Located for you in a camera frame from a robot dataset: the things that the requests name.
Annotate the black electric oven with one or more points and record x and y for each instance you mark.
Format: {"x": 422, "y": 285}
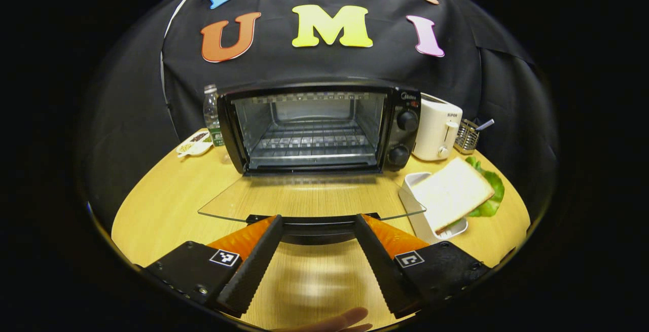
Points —
{"x": 405, "y": 139}

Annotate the white seasoning dish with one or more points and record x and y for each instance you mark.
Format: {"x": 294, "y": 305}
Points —
{"x": 195, "y": 147}

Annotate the clear plastic water bottle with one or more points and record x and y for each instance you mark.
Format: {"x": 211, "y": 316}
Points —
{"x": 212, "y": 114}

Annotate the silver metal utensil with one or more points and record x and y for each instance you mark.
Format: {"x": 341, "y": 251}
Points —
{"x": 485, "y": 124}

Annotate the white toaster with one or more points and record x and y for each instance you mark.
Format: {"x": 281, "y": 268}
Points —
{"x": 431, "y": 129}

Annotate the bread and lettuce sandwich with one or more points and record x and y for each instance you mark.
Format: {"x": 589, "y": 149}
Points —
{"x": 448, "y": 192}

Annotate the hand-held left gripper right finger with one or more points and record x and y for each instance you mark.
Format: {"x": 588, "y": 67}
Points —
{"x": 385, "y": 268}

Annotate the white plastic tray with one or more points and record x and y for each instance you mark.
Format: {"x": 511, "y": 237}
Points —
{"x": 413, "y": 205}

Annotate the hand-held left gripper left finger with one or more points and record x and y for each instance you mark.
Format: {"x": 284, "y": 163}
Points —
{"x": 256, "y": 268}

